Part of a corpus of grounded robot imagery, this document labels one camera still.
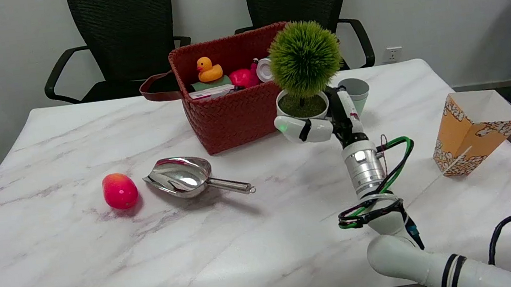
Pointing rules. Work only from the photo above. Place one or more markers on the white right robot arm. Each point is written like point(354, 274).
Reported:
point(363, 169)

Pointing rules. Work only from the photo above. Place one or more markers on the shiny metal scoop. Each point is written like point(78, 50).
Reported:
point(179, 176)

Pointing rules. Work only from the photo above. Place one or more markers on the pink white flat box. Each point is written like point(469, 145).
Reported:
point(210, 92)

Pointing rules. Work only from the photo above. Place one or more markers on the white wall outlet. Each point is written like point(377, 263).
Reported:
point(392, 54)

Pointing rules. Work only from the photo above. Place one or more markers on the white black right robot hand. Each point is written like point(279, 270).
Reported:
point(347, 112)

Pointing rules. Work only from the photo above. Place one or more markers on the pink toy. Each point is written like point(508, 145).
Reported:
point(242, 78)

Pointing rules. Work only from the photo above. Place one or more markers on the red woven basket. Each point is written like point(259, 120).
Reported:
point(228, 117)

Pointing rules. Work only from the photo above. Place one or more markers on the green ball potted plant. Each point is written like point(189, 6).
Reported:
point(304, 57)

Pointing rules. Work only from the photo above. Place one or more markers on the pink white tape roll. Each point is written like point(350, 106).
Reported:
point(265, 70)

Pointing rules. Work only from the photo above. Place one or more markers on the orange popcorn box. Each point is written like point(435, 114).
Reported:
point(460, 142)

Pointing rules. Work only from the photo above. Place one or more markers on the yellow rubber duck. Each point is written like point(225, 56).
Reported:
point(209, 71)

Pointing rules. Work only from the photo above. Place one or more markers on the red mango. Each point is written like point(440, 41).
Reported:
point(120, 191)

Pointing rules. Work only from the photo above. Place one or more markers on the green flat pack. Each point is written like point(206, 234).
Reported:
point(216, 83)

